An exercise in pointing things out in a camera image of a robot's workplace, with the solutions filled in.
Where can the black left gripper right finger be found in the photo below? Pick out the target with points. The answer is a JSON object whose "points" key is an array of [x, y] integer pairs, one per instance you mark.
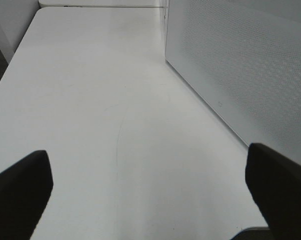
{"points": [[274, 182]]}

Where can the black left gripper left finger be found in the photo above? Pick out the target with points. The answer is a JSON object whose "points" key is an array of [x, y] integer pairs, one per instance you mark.
{"points": [[25, 189]]}

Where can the white microwave door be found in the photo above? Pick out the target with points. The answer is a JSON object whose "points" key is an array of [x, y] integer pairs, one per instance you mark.
{"points": [[243, 58]]}

